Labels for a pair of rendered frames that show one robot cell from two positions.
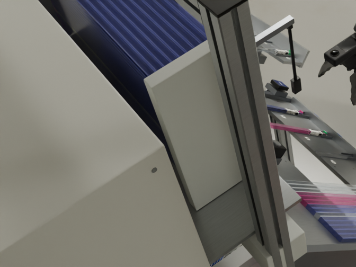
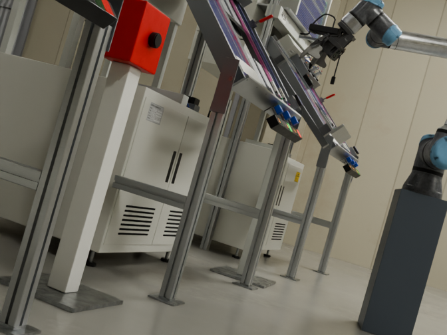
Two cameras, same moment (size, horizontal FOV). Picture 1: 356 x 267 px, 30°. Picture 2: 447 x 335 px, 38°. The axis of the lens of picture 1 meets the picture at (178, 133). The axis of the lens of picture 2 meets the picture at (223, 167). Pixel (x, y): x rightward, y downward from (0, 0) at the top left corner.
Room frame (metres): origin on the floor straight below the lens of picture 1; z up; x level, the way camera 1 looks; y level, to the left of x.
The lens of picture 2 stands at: (-0.76, -1.86, 0.41)
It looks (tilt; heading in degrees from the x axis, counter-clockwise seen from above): 1 degrees up; 40
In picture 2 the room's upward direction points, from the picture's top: 16 degrees clockwise
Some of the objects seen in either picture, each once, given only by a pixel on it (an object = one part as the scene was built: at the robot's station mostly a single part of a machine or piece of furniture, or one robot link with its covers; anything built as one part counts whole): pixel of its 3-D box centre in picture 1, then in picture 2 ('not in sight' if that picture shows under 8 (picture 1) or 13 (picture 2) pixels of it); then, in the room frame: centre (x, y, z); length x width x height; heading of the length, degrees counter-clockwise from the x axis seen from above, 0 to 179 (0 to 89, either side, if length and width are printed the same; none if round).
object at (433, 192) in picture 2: not in sight; (424, 182); (1.62, -0.86, 0.60); 0.15 x 0.15 x 0.10
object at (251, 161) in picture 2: not in sight; (270, 147); (2.32, 0.40, 0.65); 1.01 x 0.73 x 1.29; 108
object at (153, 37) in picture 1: (132, 43); not in sight; (0.96, 0.02, 1.52); 0.51 x 0.13 x 0.27; 18
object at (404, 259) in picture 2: not in sight; (401, 263); (1.62, -0.86, 0.28); 0.18 x 0.18 x 0.55; 32
